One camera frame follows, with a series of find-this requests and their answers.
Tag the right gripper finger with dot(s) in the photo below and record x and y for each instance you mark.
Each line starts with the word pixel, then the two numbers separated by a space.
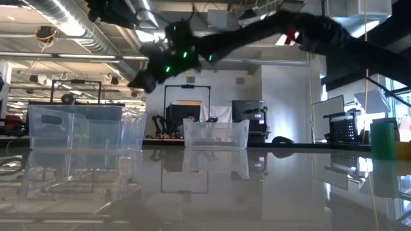
pixel 144 83

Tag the clear plastic bin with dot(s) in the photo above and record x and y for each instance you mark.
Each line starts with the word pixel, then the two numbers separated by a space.
pixel 48 138
pixel 96 128
pixel 216 134

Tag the green wooden cylinder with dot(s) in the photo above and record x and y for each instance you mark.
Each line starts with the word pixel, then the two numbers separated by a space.
pixel 382 141

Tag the yellow wooden cylinder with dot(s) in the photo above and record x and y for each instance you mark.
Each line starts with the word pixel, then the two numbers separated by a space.
pixel 403 150

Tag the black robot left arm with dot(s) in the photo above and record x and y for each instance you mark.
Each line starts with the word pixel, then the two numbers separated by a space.
pixel 112 13

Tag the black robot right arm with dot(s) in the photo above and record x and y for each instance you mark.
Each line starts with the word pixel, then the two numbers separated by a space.
pixel 321 32

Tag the ceiling light strip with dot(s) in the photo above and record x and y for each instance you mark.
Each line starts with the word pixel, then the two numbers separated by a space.
pixel 149 36

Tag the black ceiling spotlight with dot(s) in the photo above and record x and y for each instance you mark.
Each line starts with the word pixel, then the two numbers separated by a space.
pixel 114 80
pixel 33 78

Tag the black curtain panel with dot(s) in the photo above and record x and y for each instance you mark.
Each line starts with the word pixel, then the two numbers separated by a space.
pixel 178 114

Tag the grey junction box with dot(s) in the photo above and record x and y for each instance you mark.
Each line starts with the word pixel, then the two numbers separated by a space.
pixel 217 17

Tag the person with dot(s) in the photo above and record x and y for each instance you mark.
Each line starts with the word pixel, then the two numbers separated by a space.
pixel 212 119
pixel 191 117
pixel 67 99

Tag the white cloth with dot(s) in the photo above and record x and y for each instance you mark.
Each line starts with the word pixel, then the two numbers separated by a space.
pixel 218 113

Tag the black equipment cabinet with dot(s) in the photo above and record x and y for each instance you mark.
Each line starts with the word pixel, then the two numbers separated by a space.
pixel 248 109

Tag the grey ceiling pipe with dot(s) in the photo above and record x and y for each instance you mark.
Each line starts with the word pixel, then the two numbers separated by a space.
pixel 273 62

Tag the red toolbox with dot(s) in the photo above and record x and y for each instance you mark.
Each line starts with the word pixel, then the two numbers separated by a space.
pixel 13 122

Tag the whiteboard on stand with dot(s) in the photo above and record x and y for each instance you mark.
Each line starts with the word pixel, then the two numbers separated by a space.
pixel 327 115

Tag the black perforated cart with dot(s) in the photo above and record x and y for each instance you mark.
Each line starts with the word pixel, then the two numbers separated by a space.
pixel 343 130

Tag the white angled panel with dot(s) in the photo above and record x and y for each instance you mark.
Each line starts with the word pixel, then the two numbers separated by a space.
pixel 374 102

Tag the cardboard box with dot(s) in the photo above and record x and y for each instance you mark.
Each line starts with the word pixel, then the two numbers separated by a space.
pixel 385 120

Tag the black gantry frame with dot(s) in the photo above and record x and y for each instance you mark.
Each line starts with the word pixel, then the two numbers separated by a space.
pixel 187 86
pixel 77 81

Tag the white air duct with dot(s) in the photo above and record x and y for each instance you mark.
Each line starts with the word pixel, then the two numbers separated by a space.
pixel 372 9

